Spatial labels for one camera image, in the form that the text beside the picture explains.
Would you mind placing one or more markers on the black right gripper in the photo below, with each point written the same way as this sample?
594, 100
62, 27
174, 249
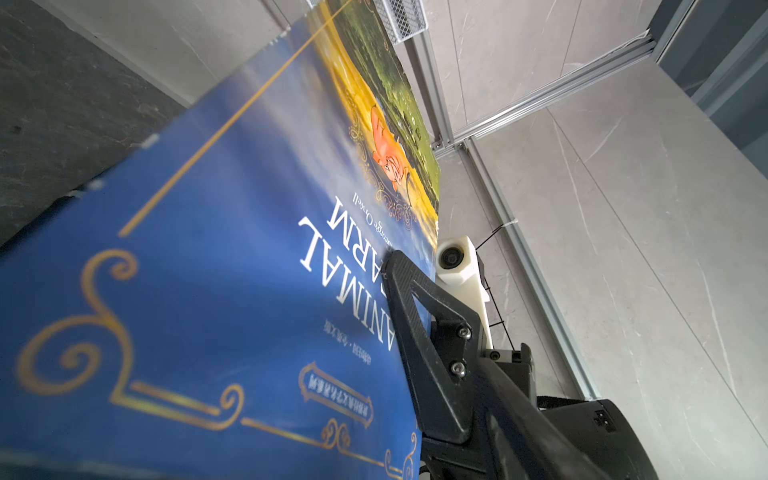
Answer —
478, 410

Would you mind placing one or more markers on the Animal Farm colourful book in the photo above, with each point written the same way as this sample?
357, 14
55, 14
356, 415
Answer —
213, 306

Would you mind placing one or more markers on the white wire mesh basket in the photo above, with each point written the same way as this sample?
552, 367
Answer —
402, 19

